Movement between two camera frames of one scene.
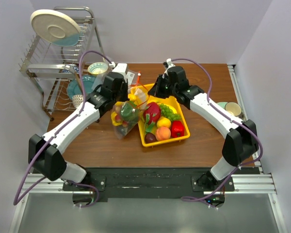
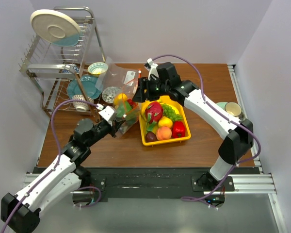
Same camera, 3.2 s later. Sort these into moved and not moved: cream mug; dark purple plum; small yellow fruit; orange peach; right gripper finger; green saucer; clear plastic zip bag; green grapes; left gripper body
Moved: clear plastic zip bag; right gripper finger; left gripper body
Not moved: cream mug; small yellow fruit; orange peach; green saucer; green grapes; dark purple plum
